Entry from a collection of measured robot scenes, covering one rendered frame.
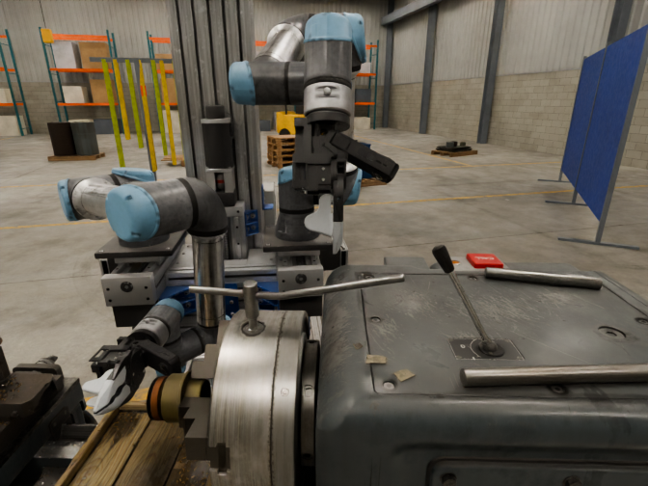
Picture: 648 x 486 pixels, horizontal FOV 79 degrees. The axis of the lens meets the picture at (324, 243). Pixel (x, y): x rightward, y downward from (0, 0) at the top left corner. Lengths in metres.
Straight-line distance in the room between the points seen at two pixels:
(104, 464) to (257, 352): 0.50
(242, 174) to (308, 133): 0.81
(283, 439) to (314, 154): 0.41
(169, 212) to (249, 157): 0.61
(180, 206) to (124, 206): 0.11
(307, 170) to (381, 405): 0.34
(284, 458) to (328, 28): 0.63
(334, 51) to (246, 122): 0.80
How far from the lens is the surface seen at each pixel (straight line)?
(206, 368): 0.78
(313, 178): 0.60
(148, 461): 1.00
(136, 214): 0.85
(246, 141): 1.41
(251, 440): 0.63
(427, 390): 0.53
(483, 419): 0.53
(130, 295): 1.26
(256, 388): 0.61
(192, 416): 0.71
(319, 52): 0.65
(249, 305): 0.63
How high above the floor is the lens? 1.59
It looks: 20 degrees down
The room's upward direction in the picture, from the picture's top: straight up
